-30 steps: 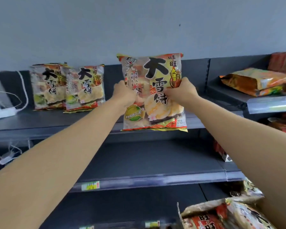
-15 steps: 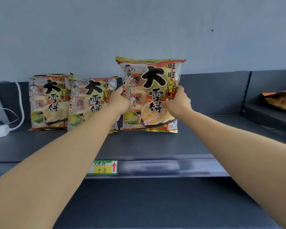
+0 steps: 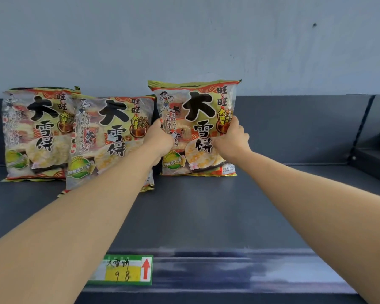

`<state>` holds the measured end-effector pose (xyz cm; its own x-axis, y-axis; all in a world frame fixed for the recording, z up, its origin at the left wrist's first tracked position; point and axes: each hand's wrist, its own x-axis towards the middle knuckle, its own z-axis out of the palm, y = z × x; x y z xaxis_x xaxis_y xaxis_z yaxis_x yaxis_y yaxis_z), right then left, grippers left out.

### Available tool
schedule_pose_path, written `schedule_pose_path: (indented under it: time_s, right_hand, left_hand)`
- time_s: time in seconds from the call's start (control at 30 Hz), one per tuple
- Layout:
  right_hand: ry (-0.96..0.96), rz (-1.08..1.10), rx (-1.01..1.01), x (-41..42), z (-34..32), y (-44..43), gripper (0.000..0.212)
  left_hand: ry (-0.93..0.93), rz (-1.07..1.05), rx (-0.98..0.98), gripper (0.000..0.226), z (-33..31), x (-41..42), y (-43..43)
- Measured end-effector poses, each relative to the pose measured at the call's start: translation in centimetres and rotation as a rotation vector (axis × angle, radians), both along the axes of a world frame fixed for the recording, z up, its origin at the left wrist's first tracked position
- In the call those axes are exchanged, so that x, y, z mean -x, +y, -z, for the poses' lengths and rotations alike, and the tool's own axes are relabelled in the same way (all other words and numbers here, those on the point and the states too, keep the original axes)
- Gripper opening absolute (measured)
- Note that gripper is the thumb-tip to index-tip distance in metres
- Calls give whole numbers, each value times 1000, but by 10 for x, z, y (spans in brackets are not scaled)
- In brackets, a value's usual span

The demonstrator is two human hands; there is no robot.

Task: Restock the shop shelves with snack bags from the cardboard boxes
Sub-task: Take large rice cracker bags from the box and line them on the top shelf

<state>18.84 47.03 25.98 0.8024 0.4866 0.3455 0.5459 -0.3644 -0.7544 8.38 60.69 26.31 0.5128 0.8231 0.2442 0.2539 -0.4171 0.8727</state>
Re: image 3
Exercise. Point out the big rice cracker bag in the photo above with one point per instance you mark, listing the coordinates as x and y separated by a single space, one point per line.
38 123
196 104
114 123

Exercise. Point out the person's right hand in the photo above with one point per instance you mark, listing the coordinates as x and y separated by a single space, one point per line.
232 142

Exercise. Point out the person's left forearm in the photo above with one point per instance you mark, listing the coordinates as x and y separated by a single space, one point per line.
66 237

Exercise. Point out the person's right forearm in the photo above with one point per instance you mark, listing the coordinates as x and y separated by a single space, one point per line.
329 218

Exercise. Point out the person's left hand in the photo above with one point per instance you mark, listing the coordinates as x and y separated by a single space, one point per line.
158 142

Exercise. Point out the yellow green price label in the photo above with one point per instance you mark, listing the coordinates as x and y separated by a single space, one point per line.
123 272

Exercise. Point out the dark grey metal shelf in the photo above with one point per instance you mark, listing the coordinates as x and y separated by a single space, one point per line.
240 212
377 161

